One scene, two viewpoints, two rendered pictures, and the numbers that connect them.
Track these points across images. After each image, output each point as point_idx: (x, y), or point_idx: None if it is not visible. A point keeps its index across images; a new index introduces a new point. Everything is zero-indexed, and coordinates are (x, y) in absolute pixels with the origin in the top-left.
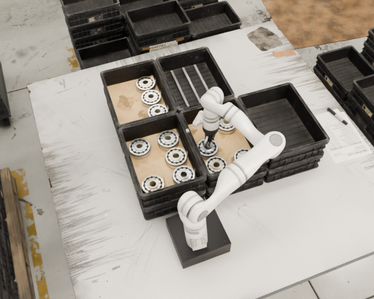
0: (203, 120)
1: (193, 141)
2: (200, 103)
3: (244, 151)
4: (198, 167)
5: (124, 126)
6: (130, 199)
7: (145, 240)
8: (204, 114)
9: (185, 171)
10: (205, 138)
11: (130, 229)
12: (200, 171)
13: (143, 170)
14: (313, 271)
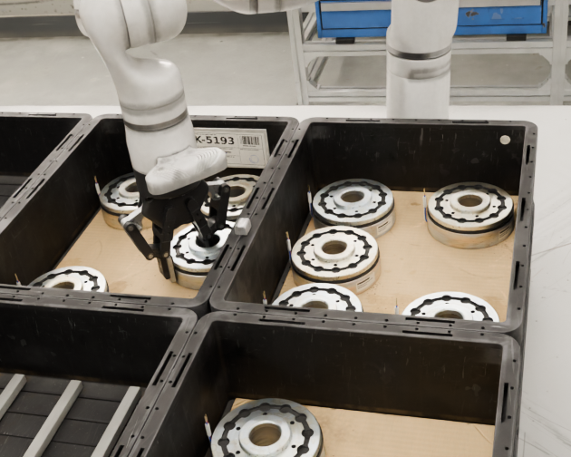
0: (188, 120)
1: (255, 199)
2: (186, 10)
3: (120, 200)
4: (301, 159)
5: (483, 330)
6: (552, 343)
7: (550, 236)
8: (181, 82)
9: (341, 199)
10: (203, 215)
11: None
12: (305, 141)
13: (476, 278)
14: (217, 109)
